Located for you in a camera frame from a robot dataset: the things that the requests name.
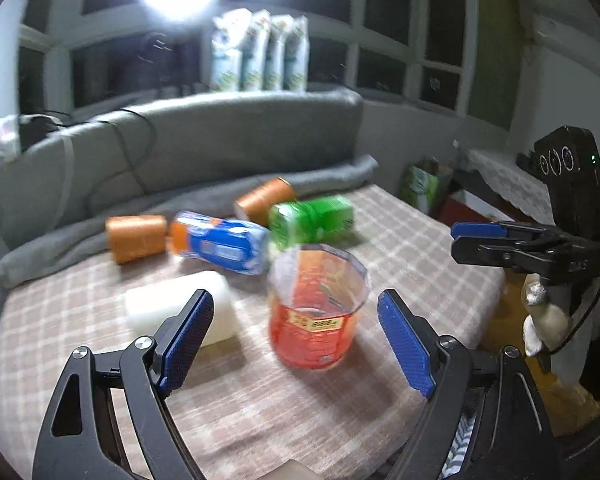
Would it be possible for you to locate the white foam block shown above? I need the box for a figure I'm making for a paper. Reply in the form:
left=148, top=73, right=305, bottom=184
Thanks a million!
left=125, top=271, right=243, bottom=348

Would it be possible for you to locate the plaid table cloth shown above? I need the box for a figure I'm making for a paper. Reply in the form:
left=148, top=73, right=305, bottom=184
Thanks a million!
left=0, top=182, right=506, bottom=480

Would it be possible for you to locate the person's right hand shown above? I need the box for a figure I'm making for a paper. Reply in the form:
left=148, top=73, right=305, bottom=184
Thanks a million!
left=522, top=280, right=571, bottom=357

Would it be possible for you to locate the white lace cloth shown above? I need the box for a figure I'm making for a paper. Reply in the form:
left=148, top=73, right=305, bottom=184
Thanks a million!
left=466, top=148, right=556, bottom=212

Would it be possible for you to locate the black cable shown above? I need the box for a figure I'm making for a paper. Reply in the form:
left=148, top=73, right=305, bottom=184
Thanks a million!
left=45, top=107, right=159, bottom=221

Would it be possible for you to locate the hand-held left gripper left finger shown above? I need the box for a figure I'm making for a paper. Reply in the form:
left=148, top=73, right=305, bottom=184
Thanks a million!
left=32, top=289, right=216, bottom=480

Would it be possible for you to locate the white framed window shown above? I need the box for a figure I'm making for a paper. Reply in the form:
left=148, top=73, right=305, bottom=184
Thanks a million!
left=19, top=0, right=483, bottom=117

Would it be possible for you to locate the grey sofa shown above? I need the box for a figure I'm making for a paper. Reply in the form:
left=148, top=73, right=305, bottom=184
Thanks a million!
left=0, top=87, right=366, bottom=251

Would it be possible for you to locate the red clear plastic cup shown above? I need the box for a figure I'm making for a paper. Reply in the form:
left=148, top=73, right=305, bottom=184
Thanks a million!
left=267, top=243, right=371, bottom=372

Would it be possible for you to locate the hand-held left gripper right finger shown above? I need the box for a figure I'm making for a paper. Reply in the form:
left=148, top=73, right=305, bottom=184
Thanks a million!
left=377, top=289, right=563, bottom=480

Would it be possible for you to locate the black device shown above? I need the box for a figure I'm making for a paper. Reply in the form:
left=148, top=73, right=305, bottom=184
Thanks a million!
left=19, top=115, right=57, bottom=152

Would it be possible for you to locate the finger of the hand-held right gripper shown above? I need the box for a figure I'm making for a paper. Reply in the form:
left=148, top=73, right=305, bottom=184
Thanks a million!
left=451, top=239, right=556, bottom=267
left=450, top=221, right=556, bottom=242

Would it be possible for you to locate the green box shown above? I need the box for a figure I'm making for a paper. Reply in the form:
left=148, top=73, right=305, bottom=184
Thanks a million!
left=399, top=159, right=454, bottom=214

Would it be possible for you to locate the white printed packet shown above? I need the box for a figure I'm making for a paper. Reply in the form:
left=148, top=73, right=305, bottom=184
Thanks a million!
left=210, top=10, right=251, bottom=94
left=282, top=15, right=311, bottom=94
left=263, top=14, right=294, bottom=92
left=240, top=10, right=272, bottom=92

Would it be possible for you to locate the blue snack packet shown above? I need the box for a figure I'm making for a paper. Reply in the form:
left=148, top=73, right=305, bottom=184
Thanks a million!
left=170, top=210, right=272, bottom=276

